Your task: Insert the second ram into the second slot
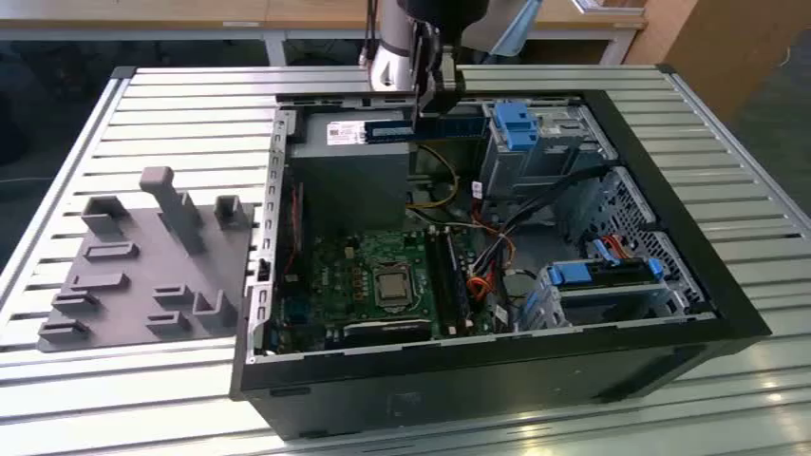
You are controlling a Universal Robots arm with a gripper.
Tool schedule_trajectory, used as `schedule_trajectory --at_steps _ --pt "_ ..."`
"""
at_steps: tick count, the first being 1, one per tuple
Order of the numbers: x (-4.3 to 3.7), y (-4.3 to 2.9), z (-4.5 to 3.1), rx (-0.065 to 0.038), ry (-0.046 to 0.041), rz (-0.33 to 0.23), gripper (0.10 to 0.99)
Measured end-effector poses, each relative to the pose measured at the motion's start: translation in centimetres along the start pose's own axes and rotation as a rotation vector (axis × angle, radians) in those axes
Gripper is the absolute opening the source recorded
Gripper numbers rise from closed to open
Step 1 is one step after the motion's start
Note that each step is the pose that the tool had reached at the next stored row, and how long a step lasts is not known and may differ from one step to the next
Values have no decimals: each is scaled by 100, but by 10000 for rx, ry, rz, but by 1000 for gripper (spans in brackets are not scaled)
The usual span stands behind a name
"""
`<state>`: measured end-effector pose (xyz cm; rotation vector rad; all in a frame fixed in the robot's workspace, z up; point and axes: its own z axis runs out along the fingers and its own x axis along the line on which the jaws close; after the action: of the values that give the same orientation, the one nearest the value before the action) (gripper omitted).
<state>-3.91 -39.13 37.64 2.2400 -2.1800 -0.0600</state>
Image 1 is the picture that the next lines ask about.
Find grey power supply box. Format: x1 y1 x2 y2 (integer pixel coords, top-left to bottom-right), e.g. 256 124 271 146
295 111 415 230

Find orange wire bundle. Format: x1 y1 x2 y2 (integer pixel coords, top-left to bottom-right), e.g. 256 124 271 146
467 276 503 303

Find grey parts rack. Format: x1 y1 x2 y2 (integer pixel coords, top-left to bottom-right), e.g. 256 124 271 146
37 165 266 355

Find hard disk in blue carrier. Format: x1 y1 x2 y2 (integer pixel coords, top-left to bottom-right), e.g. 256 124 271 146
544 257 664 289

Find silver CPU in socket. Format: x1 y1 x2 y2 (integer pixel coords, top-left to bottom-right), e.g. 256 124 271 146
371 271 418 309

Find orange and blue disk wires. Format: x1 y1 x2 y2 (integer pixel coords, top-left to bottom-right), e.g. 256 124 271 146
594 234 636 265

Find blue RAM stick with label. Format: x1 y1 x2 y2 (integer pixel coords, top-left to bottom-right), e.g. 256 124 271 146
366 116 488 143

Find thick black cable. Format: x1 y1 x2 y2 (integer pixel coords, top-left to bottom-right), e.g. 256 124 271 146
479 163 622 286

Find thin arm cable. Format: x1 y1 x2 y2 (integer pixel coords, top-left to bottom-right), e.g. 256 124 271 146
359 0 376 68

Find wooden desk with white frame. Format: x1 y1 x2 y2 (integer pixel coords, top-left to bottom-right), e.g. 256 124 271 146
0 0 648 67

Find green motherboard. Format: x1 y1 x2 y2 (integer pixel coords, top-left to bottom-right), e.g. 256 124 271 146
276 225 508 355

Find blue disk carrier latch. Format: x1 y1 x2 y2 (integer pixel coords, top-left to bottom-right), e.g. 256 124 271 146
494 102 540 151

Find black graphics card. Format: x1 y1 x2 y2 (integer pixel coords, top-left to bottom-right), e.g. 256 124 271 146
342 316 434 347

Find yellow wire bundle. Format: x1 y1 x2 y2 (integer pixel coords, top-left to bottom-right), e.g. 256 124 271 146
407 144 462 211

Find black open PC case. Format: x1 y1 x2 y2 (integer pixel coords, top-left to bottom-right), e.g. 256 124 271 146
230 87 774 442

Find thin red wire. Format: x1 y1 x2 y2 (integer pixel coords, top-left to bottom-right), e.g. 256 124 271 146
282 183 307 282

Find wooden cabinet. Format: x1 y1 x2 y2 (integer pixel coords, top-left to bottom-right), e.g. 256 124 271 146
623 0 811 125

